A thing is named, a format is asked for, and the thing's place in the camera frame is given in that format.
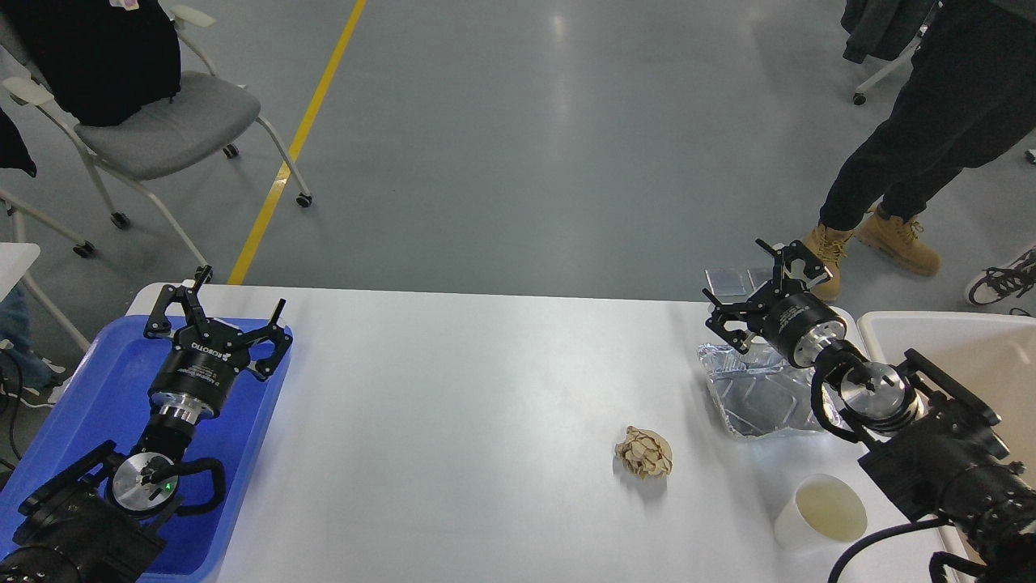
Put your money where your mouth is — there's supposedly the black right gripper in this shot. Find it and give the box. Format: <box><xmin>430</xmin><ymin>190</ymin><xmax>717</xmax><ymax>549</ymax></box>
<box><xmin>702</xmin><ymin>239</ymin><xmax>847</xmax><ymax>368</ymax></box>

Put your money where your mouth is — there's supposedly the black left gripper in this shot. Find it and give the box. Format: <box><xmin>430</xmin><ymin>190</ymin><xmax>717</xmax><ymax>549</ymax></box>
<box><xmin>143</xmin><ymin>266</ymin><xmax>293</xmax><ymax>421</ymax></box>

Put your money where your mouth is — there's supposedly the white paper cup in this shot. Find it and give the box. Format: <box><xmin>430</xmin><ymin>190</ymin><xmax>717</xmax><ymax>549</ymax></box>
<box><xmin>773</xmin><ymin>474</ymin><xmax>868</xmax><ymax>552</ymax></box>

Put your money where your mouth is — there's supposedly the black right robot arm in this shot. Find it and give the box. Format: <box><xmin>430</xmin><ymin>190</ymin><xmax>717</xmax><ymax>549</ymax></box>
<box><xmin>703</xmin><ymin>240</ymin><xmax>1035</xmax><ymax>582</ymax></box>

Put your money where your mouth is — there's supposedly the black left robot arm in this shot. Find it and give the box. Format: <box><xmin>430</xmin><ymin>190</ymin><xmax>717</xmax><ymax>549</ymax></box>
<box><xmin>2</xmin><ymin>279</ymin><xmax>293</xmax><ymax>582</ymax></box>

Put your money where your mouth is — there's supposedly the clear floor plate right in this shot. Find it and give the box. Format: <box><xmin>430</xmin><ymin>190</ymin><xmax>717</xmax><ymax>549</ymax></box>
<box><xmin>747</xmin><ymin>266</ymin><xmax>779</xmax><ymax>295</ymax></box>

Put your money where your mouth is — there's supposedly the clear floor plate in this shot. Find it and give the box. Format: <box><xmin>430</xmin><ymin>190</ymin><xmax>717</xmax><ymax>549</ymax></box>
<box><xmin>704</xmin><ymin>268</ymin><xmax>748</xmax><ymax>296</ymax></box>
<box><xmin>747</xmin><ymin>266</ymin><xmax>779</xmax><ymax>295</ymax></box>

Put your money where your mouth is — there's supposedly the clear floor plate left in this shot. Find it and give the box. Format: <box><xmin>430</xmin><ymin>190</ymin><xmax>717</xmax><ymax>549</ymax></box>
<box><xmin>704</xmin><ymin>268</ymin><xmax>748</xmax><ymax>296</ymax></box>

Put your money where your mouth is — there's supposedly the tan boot left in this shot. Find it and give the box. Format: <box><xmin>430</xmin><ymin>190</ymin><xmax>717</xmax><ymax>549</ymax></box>
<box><xmin>803</xmin><ymin>223</ymin><xmax>855</xmax><ymax>302</ymax></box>

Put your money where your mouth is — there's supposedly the tan boot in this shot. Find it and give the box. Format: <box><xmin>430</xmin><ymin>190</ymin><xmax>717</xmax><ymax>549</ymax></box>
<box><xmin>803</xmin><ymin>223</ymin><xmax>855</xmax><ymax>302</ymax></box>
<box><xmin>855</xmin><ymin>206</ymin><xmax>942</xmax><ymax>276</ymax></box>

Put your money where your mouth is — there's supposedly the crumpled aluminium foil tray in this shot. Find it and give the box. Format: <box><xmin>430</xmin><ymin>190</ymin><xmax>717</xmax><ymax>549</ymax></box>
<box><xmin>697</xmin><ymin>337</ymin><xmax>826</xmax><ymax>440</ymax></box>

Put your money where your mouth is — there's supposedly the tan boot right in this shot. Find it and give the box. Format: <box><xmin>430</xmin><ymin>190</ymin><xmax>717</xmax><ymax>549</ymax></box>
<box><xmin>855</xmin><ymin>206</ymin><xmax>942</xmax><ymax>276</ymax></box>

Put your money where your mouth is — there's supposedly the crumpled brown paper ball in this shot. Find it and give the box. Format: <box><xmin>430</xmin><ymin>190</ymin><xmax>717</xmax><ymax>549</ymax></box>
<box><xmin>614</xmin><ymin>427</ymin><xmax>673</xmax><ymax>479</ymax></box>

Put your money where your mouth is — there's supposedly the grey office chair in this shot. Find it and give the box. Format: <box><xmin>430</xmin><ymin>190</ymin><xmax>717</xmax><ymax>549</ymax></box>
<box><xmin>2</xmin><ymin>5</ymin><xmax>313</xmax><ymax>263</ymax></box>

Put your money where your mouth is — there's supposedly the beige plastic bin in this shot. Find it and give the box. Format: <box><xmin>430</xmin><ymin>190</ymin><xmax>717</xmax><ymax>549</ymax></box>
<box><xmin>856</xmin><ymin>311</ymin><xmax>1036</xmax><ymax>583</ymax></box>

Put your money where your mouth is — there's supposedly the black white sneaker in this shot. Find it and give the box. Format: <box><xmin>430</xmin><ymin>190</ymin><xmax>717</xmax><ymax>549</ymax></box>
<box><xmin>965</xmin><ymin>245</ymin><xmax>1035</xmax><ymax>307</ymax></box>

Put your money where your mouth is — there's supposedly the person in black trousers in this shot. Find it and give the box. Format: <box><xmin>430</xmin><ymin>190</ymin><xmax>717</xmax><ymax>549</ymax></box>
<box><xmin>819</xmin><ymin>1</ymin><xmax>1035</xmax><ymax>230</ymax></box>

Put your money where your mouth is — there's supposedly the black jacket on chair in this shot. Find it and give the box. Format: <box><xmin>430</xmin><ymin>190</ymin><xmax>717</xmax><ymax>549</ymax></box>
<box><xmin>2</xmin><ymin>1</ymin><xmax>181</xmax><ymax>126</ymax></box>

